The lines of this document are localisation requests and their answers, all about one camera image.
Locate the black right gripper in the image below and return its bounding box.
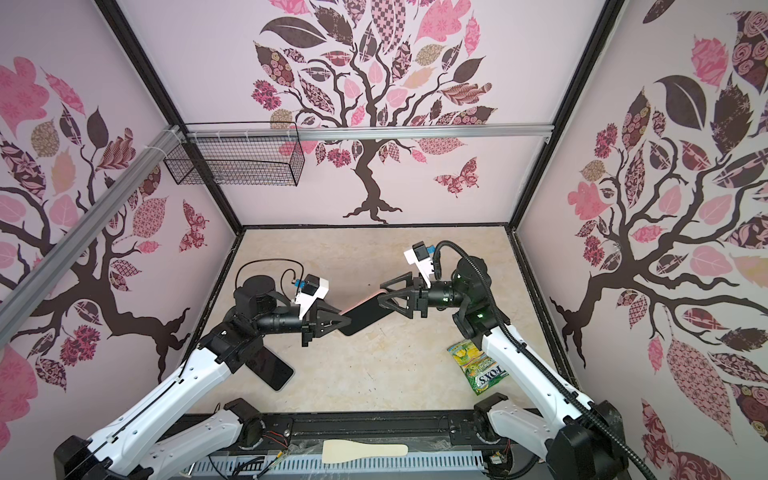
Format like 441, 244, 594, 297
382, 272, 470, 323

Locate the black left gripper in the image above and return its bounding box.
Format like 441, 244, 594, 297
256, 301, 352, 347

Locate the purple smartphone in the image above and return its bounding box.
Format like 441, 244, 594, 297
339, 298, 392, 336

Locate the pink phone case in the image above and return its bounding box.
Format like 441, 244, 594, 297
340, 289, 387, 316

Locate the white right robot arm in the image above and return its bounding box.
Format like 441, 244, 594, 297
379, 256, 630, 479

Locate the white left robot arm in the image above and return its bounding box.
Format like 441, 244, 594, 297
54, 275, 351, 479

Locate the black smartphone on table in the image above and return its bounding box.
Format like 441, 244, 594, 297
246, 346, 295, 392

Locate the green candy bag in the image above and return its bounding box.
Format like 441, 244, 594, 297
447, 340, 508, 395

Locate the beige wooden spatula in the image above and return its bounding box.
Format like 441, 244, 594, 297
321, 439, 409, 465

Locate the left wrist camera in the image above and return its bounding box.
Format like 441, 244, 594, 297
294, 274, 329, 320

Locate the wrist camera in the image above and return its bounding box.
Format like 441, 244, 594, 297
404, 241, 435, 288
294, 274, 329, 320

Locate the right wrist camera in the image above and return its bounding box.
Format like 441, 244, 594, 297
404, 241, 435, 288

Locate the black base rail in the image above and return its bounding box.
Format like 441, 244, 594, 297
149, 409, 541, 480

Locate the white slotted cable duct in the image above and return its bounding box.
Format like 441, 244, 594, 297
177, 451, 485, 479

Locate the black wire basket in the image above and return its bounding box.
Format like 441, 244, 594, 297
164, 120, 305, 187

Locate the aluminium rail back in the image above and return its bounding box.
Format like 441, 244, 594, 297
186, 123, 554, 141

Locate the aluminium rail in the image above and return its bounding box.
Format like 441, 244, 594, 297
1, 125, 183, 345
186, 123, 554, 141

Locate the aluminium rail left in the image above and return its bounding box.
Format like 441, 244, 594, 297
1, 125, 183, 345

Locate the black vertical frame post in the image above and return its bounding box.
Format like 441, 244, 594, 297
94, 0, 245, 237

